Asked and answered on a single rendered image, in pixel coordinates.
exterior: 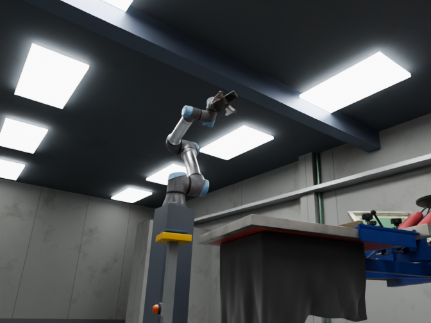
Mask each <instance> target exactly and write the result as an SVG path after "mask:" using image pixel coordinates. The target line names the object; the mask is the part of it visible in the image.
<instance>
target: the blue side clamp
mask: <svg viewBox="0 0 431 323"><path fill-rule="evenodd" d="M353 228H355V229H359V239H360V241H361V242H371V243H377V244H387V245H397V246H403V247H413V248H417V246H416V238H415V234H414V231H407V230H402V229H394V228H385V227H380V226H372V225H367V224H358V226H356V227H353Z"/></svg>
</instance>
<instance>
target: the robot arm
mask: <svg viewBox="0 0 431 323"><path fill-rule="evenodd" d="M236 98H237V94H236V93H235V91H234V90H233V91H232V92H230V93H229V94H226V95H225V96H224V95H223V91H219V93H218V94H217V95H216V96H215V97H210V98H208V100H207V108H206V111H205V110H201V109H198V108H194V107H192V106H184V107H183V110H182V116H183V117H182V118H181V119H180V121H179V123H178V124H177V126H176V127H175V129H174V131H173V132H172V133H171V134H170V135H169V136H168V137H167V140H166V146H167V148H168V150H169V151H170V152H171V153H173V154H177V155H180V156H181V157H182V159H183V160H184V162H185V167H186V171H187V173H185V172H173V173H170V175H169V176H168V180H167V194H166V198H165V200H164V203H163V205H162V206H165V205H167V204H173V205H177V206H183V207H186V208H187V203H186V200H185V195H192V196H196V197H204V196H206V194H207V192H208V188H209V181H208V180H206V179H204V177H203V175H202V174H200V171H199V167H198V163H197V160H196V157H197V156H198V153H199V146H198V144H197V143H195V142H190V141H187V140H182V137H183V136H184V134H185V132H186V131H187V130H188V128H189V127H190V125H191V124H192V122H193V121H194V120H198V121H201V122H202V125H204V126H208V127H213V126H214V122H215V119H216V115H217V113H221V112H222V110H223V109H224V108H226V109H225V110H226V114H225V115H226V116H228V115H230V114H232V113H236V110H235V109H234V108H232V107H231V106H230V105H229V102H230V101H233V100H234V99H236Z"/></svg>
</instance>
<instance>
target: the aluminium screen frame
mask: <svg viewBox="0 0 431 323"><path fill-rule="evenodd" d="M252 228H266V229H275V230H281V231H291V232H297V233H306V234H312V235H322V236H332V237H337V238H347V239H353V240H360V239H359V229H355V228H347V227H341V226H333V225H328V224H318V223H313V222H305V221H299V220H291V219H281V218H276V217H268V216H262V215H254V214H251V215H248V216H246V217H244V218H241V219H239V220H236V221H234V222H232V223H229V224H227V225H225V226H222V227H220V228H217V229H215V230H213V231H210V232H208V233H205V234H204V235H201V236H199V237H198V244H202V245H213V244H209V243H211V242H215V241H217V240H220V239H222V238H226V237H228V236H232V235H235V234H237V233H241V232H243V231H246V230H249V229H252ZM214 246H220V245H214ZM397 247H403V246H395V247H386V248H381V249H372V250H367V251H364V252H369V251H378V250H383V249H392V248H397Z"/></svg>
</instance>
